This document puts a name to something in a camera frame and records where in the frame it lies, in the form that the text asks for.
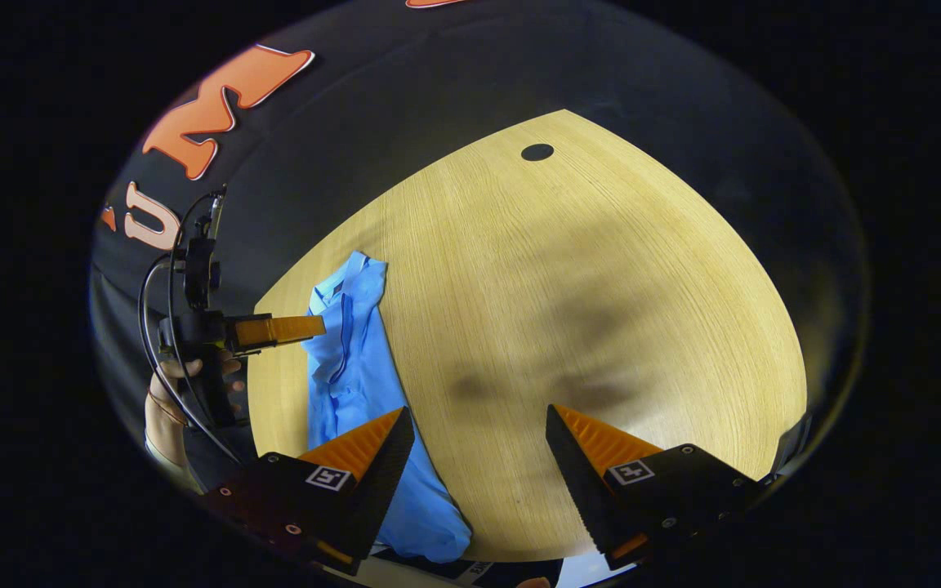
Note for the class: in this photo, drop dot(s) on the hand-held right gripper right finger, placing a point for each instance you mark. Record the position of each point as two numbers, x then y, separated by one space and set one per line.
581 482

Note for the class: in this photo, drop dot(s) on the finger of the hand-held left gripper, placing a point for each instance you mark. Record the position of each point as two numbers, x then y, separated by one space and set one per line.
274 329

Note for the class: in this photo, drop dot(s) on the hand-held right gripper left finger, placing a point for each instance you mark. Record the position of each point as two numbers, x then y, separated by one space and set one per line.
376 490

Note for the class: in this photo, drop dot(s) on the light blue T-shirt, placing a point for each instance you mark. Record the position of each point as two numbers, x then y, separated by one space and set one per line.
356 367

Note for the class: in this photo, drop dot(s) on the person's dark printed clothing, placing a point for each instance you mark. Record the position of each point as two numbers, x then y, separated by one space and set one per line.
438 572

